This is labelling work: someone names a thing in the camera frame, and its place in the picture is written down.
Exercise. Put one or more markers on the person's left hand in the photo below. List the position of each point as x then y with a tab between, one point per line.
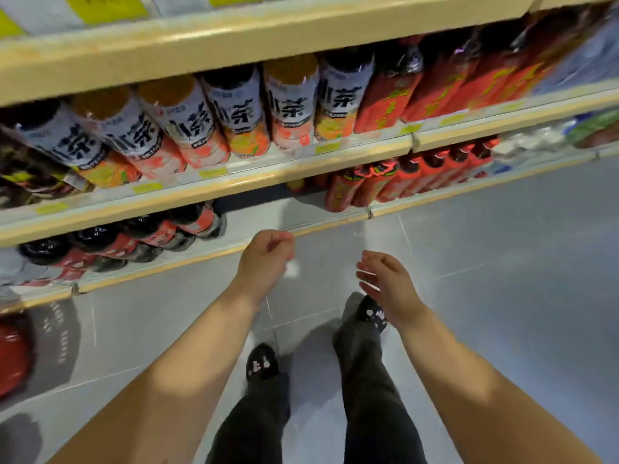
263	265

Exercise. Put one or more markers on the person's right hand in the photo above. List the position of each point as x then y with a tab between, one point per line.
391	289

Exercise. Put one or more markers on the person's left fingers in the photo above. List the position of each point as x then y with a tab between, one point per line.
283	246

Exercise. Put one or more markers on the person's right fingers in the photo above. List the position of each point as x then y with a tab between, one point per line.
372	273

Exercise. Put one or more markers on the person's left forearm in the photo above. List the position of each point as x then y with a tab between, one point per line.
183	376

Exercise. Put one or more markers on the person's right forearm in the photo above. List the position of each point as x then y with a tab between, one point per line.
474	386

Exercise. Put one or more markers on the person's right black shoe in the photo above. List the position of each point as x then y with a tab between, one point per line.
372	311

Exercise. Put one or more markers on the person's black shoe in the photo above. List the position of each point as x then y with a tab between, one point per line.
372	311
261	362

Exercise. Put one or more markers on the beige store shelf board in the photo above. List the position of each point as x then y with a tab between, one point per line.
290	171
271	43
159	265

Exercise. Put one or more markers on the row of red orange bottles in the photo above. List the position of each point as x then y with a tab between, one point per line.
411	173

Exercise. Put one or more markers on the person's left black shoe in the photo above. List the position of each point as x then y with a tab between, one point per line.
261	362

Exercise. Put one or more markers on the person's right trouser leg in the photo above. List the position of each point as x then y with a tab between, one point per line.
372	396

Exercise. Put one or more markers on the person's trouser leg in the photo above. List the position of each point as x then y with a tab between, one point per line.
372	396
256	425

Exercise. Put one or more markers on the row of white label tea bottles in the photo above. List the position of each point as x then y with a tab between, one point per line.
232	115

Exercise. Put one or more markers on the row of dark cola bottles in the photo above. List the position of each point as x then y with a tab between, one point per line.
121	241

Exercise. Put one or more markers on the person's left trouser leg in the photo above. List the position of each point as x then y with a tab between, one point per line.
256	425

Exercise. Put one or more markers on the row of tall red label bottles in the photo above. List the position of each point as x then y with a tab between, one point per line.
459	72

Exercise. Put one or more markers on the row of clear green bottles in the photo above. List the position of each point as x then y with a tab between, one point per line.
561	132

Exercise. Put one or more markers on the pile of dark snack packets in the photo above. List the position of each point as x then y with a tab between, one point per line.
29	178

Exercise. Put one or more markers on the red shopping basket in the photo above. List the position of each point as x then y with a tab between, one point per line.
12	357

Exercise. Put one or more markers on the row of white yellow packages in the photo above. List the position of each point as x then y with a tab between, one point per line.
96	9

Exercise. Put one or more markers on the row of blue packs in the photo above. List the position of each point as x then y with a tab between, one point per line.
587	57

